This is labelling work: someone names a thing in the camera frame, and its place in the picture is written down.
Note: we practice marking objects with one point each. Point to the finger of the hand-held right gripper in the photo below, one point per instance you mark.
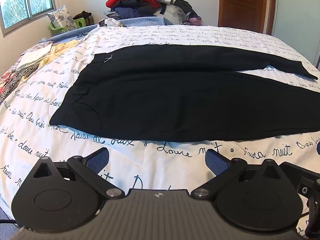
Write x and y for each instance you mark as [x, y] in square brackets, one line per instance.
[303, 188]

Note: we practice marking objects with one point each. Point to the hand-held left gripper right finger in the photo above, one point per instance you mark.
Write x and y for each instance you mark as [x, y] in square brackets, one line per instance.
[217, 163]

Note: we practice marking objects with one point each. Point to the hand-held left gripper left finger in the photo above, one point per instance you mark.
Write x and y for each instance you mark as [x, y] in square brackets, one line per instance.
[98, 158]

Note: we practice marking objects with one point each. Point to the black pants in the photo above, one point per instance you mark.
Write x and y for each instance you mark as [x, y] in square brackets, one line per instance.
[160, 100]

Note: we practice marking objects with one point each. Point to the white script-printed blanket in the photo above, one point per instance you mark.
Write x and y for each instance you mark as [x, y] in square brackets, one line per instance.
[150, 162]

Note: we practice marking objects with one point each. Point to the floral striped cloth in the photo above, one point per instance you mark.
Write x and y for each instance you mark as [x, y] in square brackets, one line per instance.
[17, 80]

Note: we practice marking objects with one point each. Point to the yellow cloth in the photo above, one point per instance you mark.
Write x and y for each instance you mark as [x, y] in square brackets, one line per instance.
[62, 48]

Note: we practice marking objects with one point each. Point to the white folded cloth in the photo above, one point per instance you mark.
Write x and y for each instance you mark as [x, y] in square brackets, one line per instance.
[35, 55]

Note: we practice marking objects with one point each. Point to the black and white patterned cloth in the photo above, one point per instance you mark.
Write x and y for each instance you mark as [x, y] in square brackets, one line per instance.
[110, 21]

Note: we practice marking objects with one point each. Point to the blue bed sheet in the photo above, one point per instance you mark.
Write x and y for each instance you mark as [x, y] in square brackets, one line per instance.
[140, 21]

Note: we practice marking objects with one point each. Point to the dark bag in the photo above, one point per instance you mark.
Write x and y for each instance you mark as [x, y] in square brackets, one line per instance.
[83, 15]

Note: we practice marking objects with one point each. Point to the purple cloth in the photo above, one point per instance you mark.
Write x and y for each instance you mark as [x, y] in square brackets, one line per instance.
[195, 20]

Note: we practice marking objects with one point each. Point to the floral pillow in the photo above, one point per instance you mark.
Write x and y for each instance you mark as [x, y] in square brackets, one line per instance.
[61, 17]

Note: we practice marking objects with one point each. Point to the clear plastic bag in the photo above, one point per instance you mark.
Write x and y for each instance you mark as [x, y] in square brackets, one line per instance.
[172, 11]

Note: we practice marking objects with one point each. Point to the pile of clothes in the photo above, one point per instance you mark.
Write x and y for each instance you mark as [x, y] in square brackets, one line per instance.
[135, 2]

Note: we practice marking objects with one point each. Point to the wooden door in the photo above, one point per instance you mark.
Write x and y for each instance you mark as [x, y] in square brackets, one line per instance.
[243, 2]

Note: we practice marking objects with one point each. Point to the white flower-printed wardrobe door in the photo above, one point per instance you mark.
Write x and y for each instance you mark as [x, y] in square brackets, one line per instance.
[297, 12]

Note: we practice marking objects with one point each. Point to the window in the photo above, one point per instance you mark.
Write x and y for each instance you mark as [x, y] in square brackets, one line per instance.
[25, 0]

